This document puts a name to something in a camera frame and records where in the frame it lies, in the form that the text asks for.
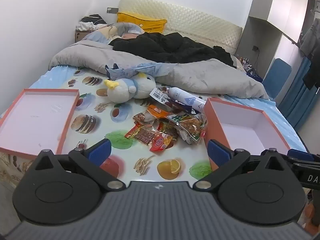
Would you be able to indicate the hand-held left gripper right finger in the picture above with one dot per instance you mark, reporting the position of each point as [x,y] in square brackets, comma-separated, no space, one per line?
[217,152]

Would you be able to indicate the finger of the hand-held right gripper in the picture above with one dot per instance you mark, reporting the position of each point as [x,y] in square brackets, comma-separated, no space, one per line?
[300,153]

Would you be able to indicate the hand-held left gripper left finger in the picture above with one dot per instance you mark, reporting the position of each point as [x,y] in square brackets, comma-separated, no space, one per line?
[101,151]

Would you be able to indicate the pink cardboard box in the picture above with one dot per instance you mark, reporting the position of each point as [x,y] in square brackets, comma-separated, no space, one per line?
[240,135]

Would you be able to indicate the large clear snack packet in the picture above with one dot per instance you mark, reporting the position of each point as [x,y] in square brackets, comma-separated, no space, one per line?
[191,127]

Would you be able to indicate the dark brown snack packet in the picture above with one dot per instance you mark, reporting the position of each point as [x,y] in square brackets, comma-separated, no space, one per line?
[142,118]

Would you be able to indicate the white barcode snack packet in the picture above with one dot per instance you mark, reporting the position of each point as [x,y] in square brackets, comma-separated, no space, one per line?
[158,95]

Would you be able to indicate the printed bed sheet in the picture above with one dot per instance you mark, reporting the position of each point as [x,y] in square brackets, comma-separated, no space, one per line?
[75,135]

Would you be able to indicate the red yellow striped snack packet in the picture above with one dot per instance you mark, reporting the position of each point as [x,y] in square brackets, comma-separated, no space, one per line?
[145,136]

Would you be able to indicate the blue chair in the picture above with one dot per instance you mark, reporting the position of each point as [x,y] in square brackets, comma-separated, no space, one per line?
[276,77]
[297,97]

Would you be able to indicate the red round-label snack packet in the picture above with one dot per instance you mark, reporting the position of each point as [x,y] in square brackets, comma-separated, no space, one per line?
[160,142]

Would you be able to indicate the dark blue snack packet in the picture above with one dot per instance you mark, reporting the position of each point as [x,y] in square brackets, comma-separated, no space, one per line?
[178,105]

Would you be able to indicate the penguin plush toy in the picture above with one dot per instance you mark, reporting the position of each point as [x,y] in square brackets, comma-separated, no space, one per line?
[125,90]

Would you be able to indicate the orange snack packet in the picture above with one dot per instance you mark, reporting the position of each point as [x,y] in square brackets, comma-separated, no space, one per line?
[156,111]

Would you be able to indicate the white spray bottle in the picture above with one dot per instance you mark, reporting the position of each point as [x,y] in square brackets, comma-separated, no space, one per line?
[180,95]

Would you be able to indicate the pink box lid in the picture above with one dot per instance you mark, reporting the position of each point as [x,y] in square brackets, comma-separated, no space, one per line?
[37,115]

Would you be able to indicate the grey duvet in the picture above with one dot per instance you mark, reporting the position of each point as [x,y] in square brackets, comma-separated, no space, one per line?
[200,80]

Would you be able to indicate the cluttered small bottles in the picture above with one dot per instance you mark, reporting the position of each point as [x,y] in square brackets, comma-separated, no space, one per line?
[248,67]

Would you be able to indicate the blue printed cloth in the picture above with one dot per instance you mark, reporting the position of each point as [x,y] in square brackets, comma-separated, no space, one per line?
[145,70]

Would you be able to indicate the dark hanging clothes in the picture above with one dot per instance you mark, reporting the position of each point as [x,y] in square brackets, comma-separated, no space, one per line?
[311,55]

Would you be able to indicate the black clothing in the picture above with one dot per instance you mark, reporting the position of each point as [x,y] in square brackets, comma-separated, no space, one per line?
[162,46]

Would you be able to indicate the printed character pillow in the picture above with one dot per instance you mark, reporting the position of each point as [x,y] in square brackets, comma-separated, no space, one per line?
[117,30]

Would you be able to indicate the cream quilted headboard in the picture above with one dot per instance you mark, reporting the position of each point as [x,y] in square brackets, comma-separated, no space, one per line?
[200,27]

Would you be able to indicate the yellow pillow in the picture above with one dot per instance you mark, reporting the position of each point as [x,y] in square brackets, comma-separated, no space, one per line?
[140,21]

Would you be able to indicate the grey wardrobe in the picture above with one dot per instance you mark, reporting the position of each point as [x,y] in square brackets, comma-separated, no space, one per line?
[265,10]

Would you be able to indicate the wall socket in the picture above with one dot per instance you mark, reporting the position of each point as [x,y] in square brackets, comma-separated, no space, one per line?
[255,48]

